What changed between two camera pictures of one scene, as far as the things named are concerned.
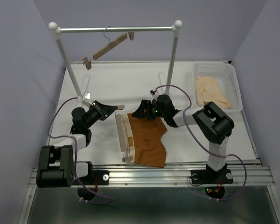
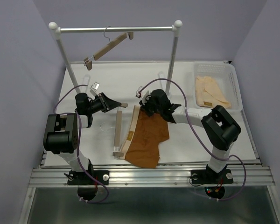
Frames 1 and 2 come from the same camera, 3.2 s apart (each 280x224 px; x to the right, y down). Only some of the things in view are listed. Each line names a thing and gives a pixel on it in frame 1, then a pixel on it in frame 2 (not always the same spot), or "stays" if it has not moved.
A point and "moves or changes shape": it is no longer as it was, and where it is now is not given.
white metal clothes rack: (177, 25) stays
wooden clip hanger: (125, 135) moves or changes shape
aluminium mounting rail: (245, 176) stays
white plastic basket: (224, 79) stays
